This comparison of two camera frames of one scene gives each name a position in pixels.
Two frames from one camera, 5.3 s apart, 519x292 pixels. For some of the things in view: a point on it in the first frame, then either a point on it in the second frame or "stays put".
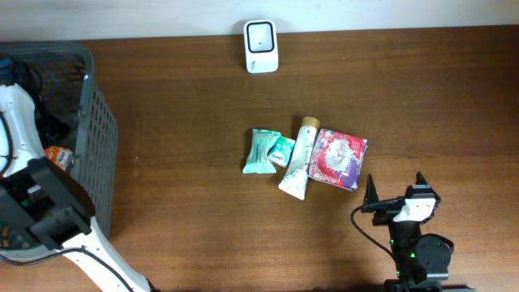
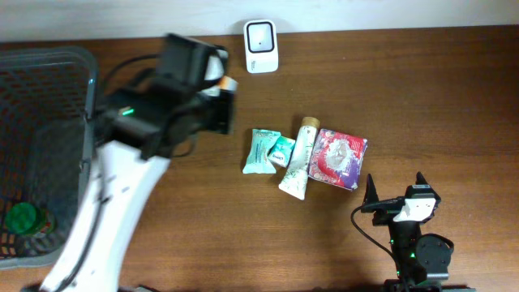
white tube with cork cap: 294,182 stays put
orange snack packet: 61,156 to 227,83
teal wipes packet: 259,161 stays put
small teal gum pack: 280,152 stays put
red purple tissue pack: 336,159 stays put
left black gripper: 61,132 to 213,116
